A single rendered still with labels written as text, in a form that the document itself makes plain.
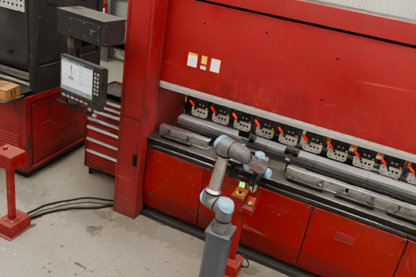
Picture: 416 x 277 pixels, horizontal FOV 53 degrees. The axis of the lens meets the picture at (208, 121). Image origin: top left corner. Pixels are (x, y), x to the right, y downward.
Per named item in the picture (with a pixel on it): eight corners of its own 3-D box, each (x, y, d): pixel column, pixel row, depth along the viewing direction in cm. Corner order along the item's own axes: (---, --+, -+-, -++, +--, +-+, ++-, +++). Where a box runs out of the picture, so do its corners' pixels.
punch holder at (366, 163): (351, 164, 324) (357, 146, 317) (352, 160, 331) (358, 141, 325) (371, 170, 319) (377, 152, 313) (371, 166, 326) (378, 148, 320)
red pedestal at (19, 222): (-8, 233, 362) (-14, 149, 329) (15, 218, 383) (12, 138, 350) (9, 242, 355) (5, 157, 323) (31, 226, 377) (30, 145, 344)
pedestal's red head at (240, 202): (228, 207, 336) (232, 188, 329) (234, 198, 350) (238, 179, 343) (251, 216, 330) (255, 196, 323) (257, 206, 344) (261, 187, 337)
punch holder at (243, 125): (233, 127, 355) (236, 109, 348) (236, 124, 362) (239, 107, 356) (249, 132, 350) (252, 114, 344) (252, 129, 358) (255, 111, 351)
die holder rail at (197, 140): (158, 133, 390) (160, 125, 386) (161, 132, 395) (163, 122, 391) (207, 150, 374) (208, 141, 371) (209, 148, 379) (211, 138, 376)
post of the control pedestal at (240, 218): (227, 258, 360) (239, 207, 338) (229, 255, 364) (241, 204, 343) (233, 261, 358) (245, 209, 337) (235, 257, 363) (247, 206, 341)
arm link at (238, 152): (247, 146, 264) (275, 169, 303) (235, 140, 271) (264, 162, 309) (238, 162, 264) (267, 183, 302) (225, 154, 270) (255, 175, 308)
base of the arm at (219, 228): (227, 238, 282) (229, 227, 278) (207, 230, 287) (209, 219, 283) (234, 226, 295) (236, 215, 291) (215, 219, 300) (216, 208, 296)
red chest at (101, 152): (82, 175, 465) (85, 91, 425) (109, 157, 508) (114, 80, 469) (120, 190, 449) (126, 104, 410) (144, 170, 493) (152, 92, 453)
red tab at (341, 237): (333, 239, 336) (336, 232, 333) (334, 238, 338) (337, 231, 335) (353, 247, 331) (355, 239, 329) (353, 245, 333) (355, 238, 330)
